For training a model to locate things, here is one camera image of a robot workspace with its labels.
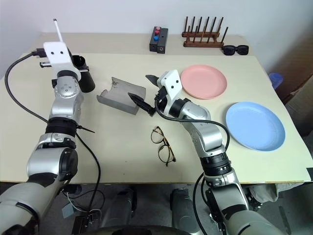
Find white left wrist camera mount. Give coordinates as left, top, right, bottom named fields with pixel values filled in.
left=43, top=41, right=81, bottom=74

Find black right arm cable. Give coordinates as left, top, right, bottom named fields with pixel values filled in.
left=154, top=93, right=231, bottom=235

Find grey fabric bundle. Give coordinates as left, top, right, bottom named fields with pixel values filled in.
left=242, top=182, right=313, bottom=204

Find black electronic device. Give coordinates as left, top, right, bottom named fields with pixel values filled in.
left=73, top=212, right=103, bottom=231

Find brown cardboard box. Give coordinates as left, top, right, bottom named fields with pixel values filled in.
left=276, top=73, right=313, bottom=138

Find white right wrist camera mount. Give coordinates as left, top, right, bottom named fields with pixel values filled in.
left=157, top=70, right=183, bottom=116

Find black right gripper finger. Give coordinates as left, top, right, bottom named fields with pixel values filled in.
left=145, top=74, right=161, bottom=87
left=127, top=92, right=157, bottom=117

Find brown wooden peg rack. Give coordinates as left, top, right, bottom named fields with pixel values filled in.
left=181, top=16, right=229, bottom=48

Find grey open glasses case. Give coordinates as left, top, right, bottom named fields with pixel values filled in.
left=96, top=76, right=147, bottom=116

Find thin white wires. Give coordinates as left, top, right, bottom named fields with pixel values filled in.
left=62, top=190, right=89, bottom=213

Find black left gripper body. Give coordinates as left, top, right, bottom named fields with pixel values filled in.
left=40, top=61, right=90, bottom=72

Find dark grey rounded shape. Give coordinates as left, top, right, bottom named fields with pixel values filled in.
left=100, top=187, right=137, bottom=228
left=170, top=188, right=203, bottom=233

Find black zip tie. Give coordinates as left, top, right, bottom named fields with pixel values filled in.
left=74, top=124, right=95, bottom=134

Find pink plate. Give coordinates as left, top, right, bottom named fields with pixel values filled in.
left=180, top=64, right=228, bottom=100

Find blue plate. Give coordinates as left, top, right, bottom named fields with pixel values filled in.
left=224, top=101, right=286, bottom=152

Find dark grey box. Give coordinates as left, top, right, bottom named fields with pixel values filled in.
left=157, top=27, right=169, bottom=54

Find tortoiseshell round eyeglasses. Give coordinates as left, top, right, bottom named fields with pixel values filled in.
left=150, top=126, right=177, bottom=167

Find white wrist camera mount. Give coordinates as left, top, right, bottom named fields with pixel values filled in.
left=43, top=41, right=81, bottom=74
left=157, top=70, right=183, bottom=116

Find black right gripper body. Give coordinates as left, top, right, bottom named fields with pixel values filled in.
left=154, top=85, right=169, bottom=114

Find blue ribbed container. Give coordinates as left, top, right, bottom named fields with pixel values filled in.
left=268, top=72, right=284, bottom=93

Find white marker black tip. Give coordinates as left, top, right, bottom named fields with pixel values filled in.
left=53, top=18, right=64, bottom=43

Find black box with coloured knobs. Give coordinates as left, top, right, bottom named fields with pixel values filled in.
left=149, top=26, right=162, bottom=52

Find black sunglasses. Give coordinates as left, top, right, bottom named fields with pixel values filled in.
left=221, top=45, right=250, bottom=57

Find small grey box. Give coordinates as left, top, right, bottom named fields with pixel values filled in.
left=62, top=205, right=75, bottom=218

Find cream table cover sheet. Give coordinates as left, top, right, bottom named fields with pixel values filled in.
left=0, top=51, right=313, bottom=184

